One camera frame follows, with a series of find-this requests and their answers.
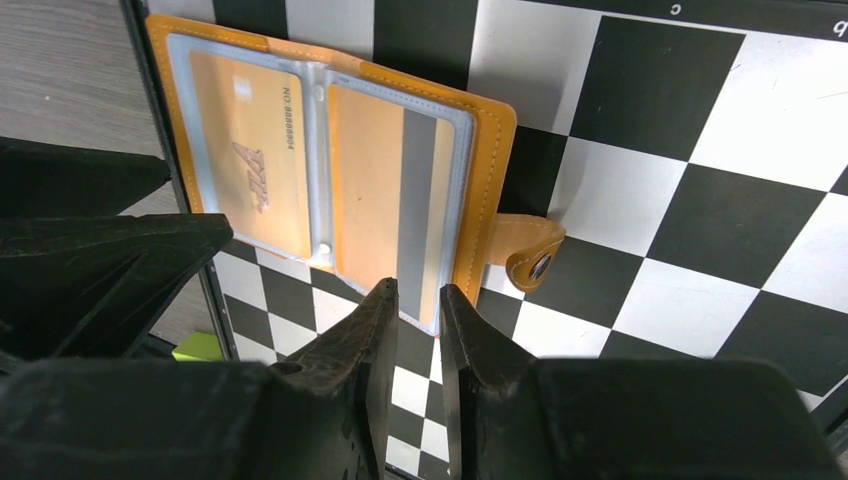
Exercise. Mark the green rectangular block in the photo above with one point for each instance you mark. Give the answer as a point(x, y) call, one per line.
point(199, 346)

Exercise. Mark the black white chessboard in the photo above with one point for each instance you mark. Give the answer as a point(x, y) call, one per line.
point(695, 152)

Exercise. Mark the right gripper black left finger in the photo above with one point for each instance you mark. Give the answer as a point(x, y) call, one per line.
point(321, 413)

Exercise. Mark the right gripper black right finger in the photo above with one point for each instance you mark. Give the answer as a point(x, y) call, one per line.
point(511, 415)

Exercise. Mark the gold VIP card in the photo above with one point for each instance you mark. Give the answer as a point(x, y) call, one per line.
point(252, 122)

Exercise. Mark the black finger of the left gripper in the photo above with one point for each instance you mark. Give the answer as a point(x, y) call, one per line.
point(40, 180)
point(94, 287)

